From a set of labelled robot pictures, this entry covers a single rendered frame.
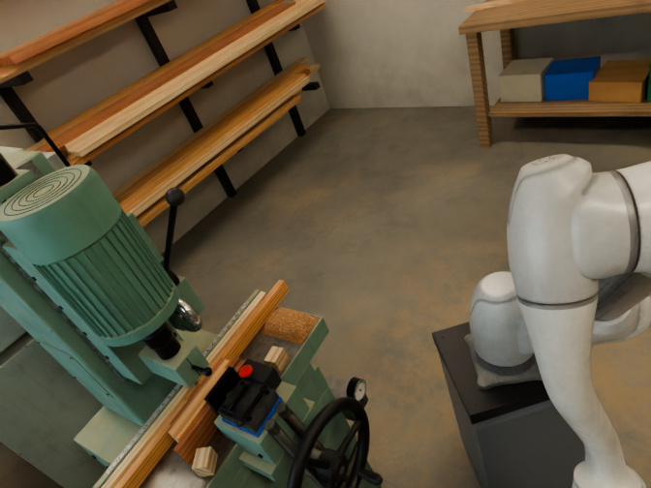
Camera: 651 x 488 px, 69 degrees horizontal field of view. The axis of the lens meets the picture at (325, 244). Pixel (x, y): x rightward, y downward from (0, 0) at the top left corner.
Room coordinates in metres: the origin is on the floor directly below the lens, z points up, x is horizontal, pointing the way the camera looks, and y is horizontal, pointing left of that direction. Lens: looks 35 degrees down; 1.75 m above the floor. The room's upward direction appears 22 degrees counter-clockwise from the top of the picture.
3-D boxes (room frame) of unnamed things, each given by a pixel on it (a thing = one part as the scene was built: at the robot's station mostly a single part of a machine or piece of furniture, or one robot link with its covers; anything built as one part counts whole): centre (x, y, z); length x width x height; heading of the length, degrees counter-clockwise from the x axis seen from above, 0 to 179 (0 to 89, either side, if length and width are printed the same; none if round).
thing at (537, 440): (0.77, -0.34, 0.30); 0.30 x 0.30 x 0.60; 86
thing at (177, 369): (0.81, 0.42, 1.03); 0.14 x 0.07 x 0.09; 46
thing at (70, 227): (0.80, 0.41, 1.35); 0.18 x 0.18 x 0.31
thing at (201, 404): (0.72, 0.38, 0.94); 0.18 x 0.02 x 0.07; 136
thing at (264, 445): (0.67, 0.27, 0.91); 0.15 x 0.14 x 0.09; 136
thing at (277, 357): (0.80, 0.21, 0.92); 0.04 x 0.03 x 0.04; 142
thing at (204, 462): (0.61, 0.40, 0.92); 0.04 x 0.03 x 0.04; 166
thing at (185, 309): (0.98, 0.41, 1.02); 0.12 x 0.03 x 0.12; 46
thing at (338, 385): (0.89, 0.12, 0.58); 0.12 x 0.08 x 0.08; 46
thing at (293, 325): (0.92, 0.17, 0.92); 0.14 x 0.09 x 0.04; 46
